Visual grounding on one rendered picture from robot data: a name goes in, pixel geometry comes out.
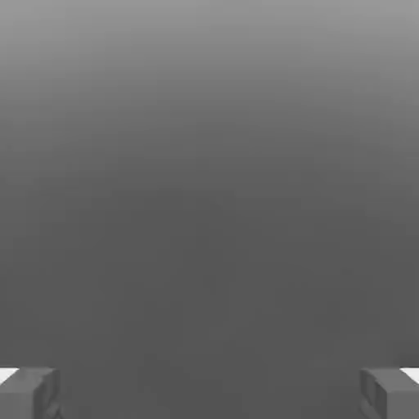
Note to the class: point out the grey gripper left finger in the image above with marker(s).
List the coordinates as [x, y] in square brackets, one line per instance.
[23, 396]

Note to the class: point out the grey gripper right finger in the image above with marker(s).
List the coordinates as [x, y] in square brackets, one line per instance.
[396, 396]

